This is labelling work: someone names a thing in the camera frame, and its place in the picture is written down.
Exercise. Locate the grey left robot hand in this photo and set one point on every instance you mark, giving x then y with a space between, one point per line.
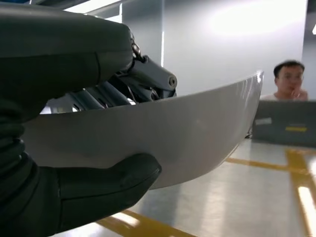
62 49

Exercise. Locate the stainless steel workbench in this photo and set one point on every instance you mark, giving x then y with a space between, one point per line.
222 202

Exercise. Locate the yellow workbench tape outline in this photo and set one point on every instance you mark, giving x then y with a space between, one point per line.
296 170

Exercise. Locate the person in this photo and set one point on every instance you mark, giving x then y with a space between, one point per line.
289 78

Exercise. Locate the grey laptop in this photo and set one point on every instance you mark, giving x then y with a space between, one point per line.
283 124

